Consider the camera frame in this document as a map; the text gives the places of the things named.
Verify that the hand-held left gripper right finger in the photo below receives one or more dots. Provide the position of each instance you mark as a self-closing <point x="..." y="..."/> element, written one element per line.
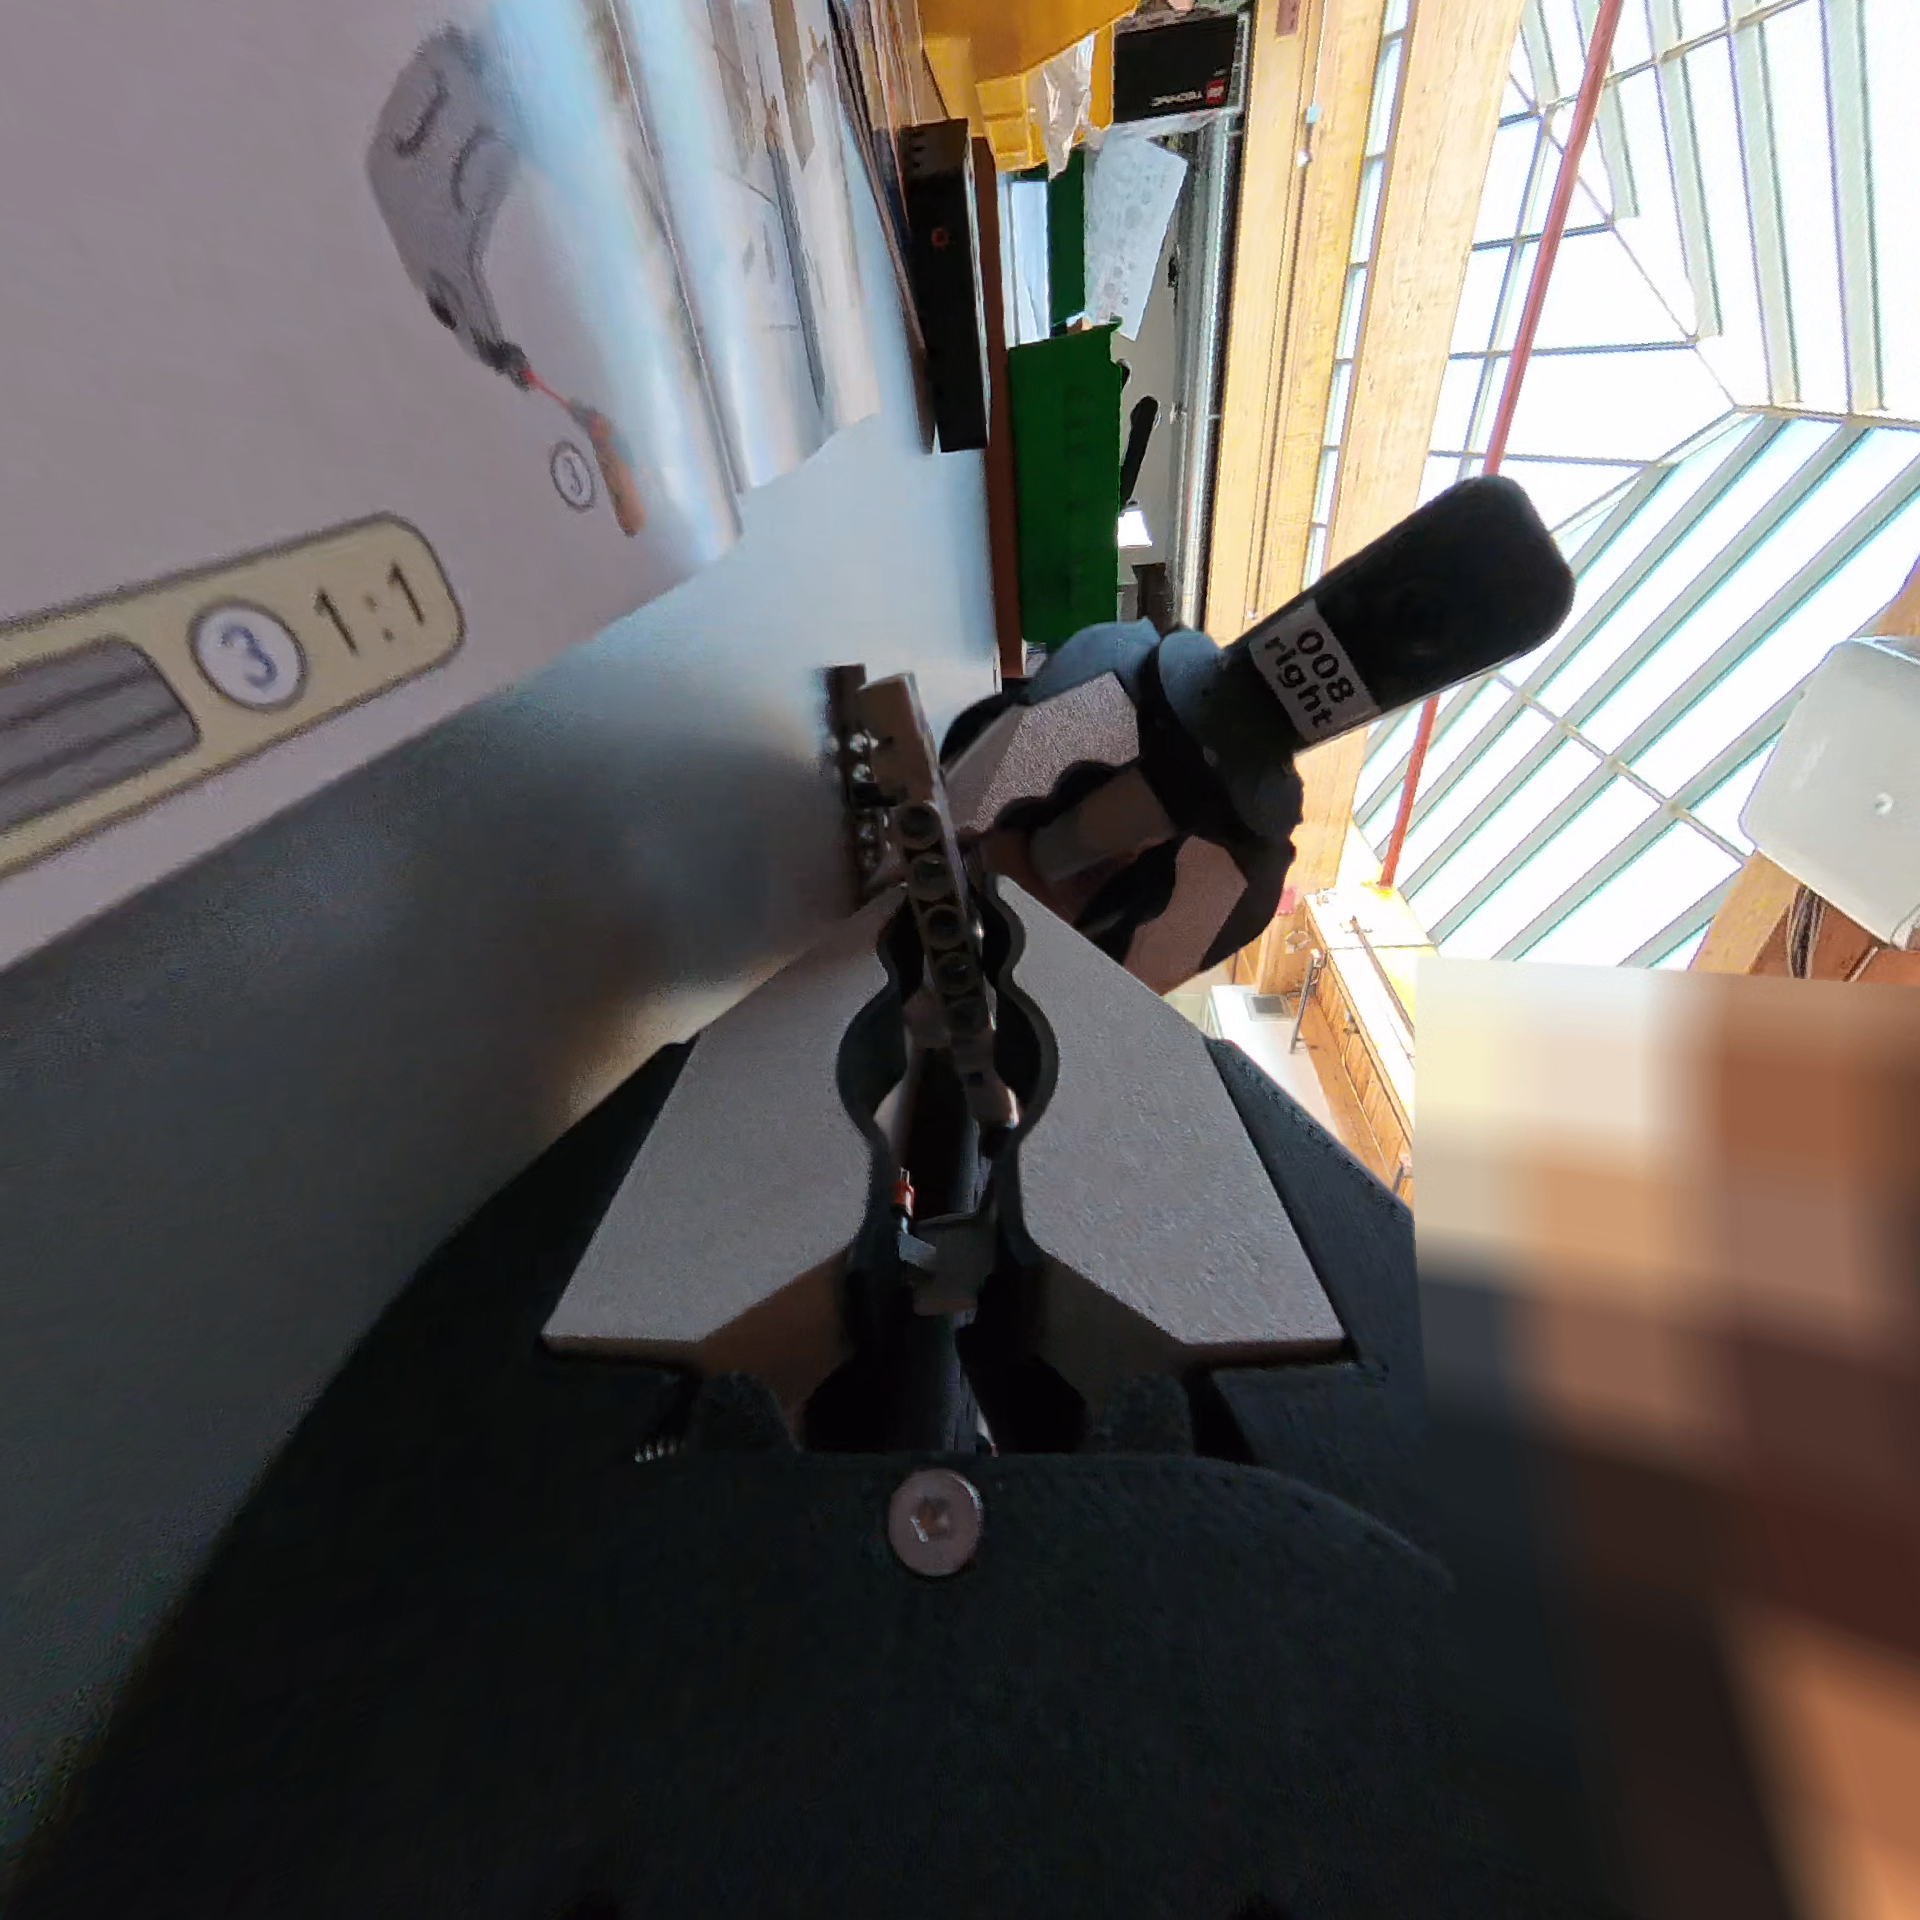
<point x="1169" y="1186"/>

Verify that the small black box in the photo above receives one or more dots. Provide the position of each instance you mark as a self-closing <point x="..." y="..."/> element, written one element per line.
<point x="950" y="284"/>

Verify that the grey desk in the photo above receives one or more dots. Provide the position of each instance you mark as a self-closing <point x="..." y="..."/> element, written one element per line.
<point x="527" y="900"/>

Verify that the black carton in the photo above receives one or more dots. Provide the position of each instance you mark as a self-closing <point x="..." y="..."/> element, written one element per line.
<point x="1178" y="69"/>

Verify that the glass skylight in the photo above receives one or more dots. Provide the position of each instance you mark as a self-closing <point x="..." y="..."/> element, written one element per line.
<point x="1679" y="376"/>

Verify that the white sensor box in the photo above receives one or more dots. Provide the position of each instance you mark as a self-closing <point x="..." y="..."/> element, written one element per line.
<point x="1837" y="782"/>

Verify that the wooden window sill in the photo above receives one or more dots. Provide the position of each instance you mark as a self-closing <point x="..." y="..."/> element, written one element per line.
<point x="1352" y="1035"/>

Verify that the clear plastic bag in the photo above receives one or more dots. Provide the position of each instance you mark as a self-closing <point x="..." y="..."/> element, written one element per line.
<point x="1067" y="90"/>

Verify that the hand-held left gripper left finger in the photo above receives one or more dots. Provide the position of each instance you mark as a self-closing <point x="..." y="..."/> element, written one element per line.
<point x="720" y="1186"/>

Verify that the grey toy beam arm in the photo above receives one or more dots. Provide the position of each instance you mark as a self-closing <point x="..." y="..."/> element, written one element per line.
<point x="938" y="900"/>

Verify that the white instruction booklet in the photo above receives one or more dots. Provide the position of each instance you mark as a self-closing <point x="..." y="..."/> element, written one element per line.
<point x="300" y="376"/>

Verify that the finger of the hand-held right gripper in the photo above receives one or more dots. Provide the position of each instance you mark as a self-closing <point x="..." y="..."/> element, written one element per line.
<point x="1052" y="750"/>
<point x="1157" y="886"/>

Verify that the white printed paper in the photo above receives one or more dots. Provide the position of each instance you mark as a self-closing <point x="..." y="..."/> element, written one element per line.
<point x="1128" y="225"/>

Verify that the green plastic bin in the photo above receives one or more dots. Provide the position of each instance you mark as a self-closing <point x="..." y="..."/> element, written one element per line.
<point x="1065" y="481"/>

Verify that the large wooden ceiling beam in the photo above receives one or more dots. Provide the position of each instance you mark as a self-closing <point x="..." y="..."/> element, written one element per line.
<point x="1380" y="300"/>

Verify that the yellow plastic bin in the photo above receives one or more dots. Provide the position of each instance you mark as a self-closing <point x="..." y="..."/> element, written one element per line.
<point x="1019" y="62"/>

